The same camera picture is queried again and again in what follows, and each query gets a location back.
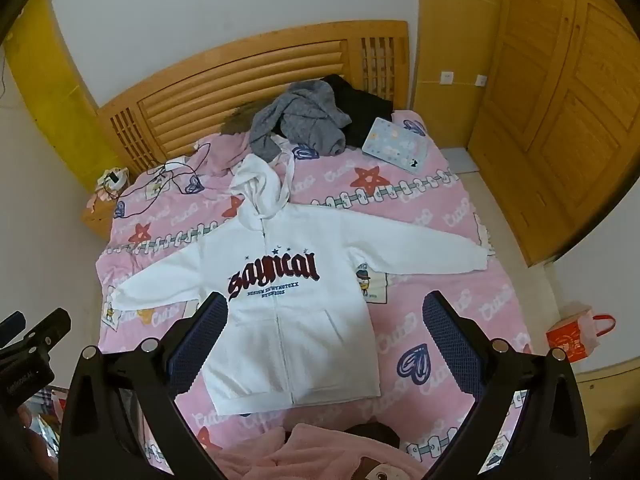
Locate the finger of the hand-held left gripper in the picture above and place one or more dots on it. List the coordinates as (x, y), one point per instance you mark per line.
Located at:
(12, 325)
(47, 332)

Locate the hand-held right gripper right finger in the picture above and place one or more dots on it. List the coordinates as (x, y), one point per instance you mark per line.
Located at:
(452, 345)

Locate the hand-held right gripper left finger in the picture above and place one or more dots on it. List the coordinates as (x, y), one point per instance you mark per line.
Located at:
(200, 345)

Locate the white printed zip hoodie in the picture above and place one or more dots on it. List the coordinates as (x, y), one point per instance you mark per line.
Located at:
(300, 320)

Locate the red and white paper bag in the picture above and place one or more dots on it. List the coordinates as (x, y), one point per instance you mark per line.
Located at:
(570, 340)

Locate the dark cloth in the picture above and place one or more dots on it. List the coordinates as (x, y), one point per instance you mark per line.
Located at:
(372, 432)

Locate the wooden nightstand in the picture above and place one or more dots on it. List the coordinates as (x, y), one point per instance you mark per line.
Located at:
(97, 217)

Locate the pink printed bed sheet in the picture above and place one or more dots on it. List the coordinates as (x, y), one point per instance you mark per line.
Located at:
(425, 220)

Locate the white charging device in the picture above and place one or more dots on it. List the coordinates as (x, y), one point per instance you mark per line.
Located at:
(112, 179)

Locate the pink fur-trimmed jacket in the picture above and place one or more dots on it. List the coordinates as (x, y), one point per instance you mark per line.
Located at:
(225, 152)

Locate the light blue stickered laptop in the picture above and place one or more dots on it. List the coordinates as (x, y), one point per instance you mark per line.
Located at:
(395, 145)

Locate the black garment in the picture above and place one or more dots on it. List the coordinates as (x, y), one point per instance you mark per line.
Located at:
(365, 115)

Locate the grey knitted sweater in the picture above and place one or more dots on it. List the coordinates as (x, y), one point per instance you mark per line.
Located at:
(305, 120)

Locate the wooden wardrobe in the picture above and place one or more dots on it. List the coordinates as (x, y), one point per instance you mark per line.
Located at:
(550, 110)

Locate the wooden slatted headboard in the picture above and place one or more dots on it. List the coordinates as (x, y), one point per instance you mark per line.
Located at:
(225, 85)

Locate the white wall socket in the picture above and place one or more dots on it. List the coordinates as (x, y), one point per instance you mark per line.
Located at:
(481, 81)
(446, 77)

